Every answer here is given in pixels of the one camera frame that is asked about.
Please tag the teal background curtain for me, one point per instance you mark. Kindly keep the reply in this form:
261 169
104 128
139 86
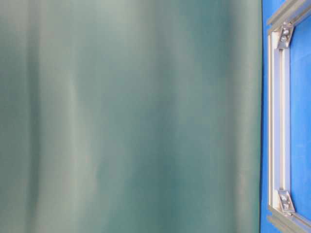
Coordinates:
130 116

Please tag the aluminium profile frame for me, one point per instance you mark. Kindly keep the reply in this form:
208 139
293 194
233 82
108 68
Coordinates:
279 117

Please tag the metal corner bracket lower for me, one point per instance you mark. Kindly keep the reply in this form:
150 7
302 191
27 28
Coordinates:
285 202

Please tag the metal corner bracket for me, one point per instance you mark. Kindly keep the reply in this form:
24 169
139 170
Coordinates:
285 34
285 202

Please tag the metal corner bracket upper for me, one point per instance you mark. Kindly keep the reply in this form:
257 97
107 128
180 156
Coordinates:
285 34

